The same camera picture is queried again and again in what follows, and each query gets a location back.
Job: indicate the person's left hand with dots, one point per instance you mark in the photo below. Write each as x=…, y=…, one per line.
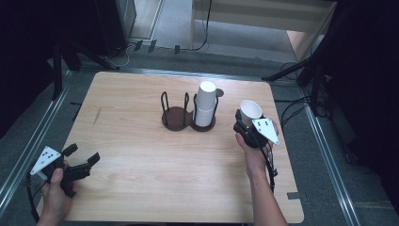
x=56, y=196

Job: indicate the black tripod leg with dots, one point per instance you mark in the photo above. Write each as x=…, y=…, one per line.
x=288, y=70

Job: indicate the black metal stand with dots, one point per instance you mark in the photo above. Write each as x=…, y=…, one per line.
x=57, y=69

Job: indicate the black cabinet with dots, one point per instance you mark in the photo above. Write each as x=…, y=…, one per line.
x=116, y=25

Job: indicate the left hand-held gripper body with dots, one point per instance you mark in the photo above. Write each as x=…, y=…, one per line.
x=45, y=158

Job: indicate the dark curtain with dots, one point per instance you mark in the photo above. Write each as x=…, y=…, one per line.
x=367, y=78
x=28, y=47

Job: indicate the stack of white cups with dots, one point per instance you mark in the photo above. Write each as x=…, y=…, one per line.
x=205, y=105

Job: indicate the metal floor rail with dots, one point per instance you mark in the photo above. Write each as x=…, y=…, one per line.
x=188, y=74
x=28, y=157
x=332, y=169

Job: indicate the beige wooden cabinet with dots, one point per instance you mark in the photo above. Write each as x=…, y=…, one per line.
x=266, y=19

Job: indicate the dark brown cup rack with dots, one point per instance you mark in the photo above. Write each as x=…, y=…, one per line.
x=175, y=118

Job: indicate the white paper cup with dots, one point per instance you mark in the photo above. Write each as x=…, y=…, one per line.
x=251, y=110

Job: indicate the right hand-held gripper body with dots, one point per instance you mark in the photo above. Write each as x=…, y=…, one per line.
x=255, y=135

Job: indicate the person's right hand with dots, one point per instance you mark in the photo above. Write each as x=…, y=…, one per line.
x=255, y=160

